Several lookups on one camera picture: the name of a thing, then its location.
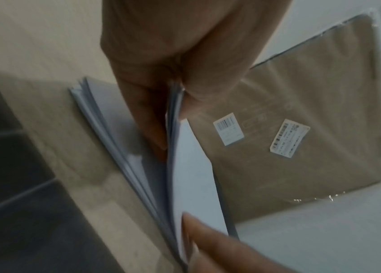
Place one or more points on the person's right hand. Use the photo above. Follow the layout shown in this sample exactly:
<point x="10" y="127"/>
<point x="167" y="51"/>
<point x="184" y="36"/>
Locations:
<point x="217" y="256"/>

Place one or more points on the stack of white papers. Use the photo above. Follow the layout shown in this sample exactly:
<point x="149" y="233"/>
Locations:
<point x="109" y="114"/>

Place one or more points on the person's left hand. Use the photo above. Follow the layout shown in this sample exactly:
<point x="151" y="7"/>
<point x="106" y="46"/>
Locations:
<point x="176" y="40"/>

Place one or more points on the large flat cardboard package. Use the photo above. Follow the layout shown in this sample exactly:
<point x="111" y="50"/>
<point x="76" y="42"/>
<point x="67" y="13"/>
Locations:
<point x="311" y="93"/>

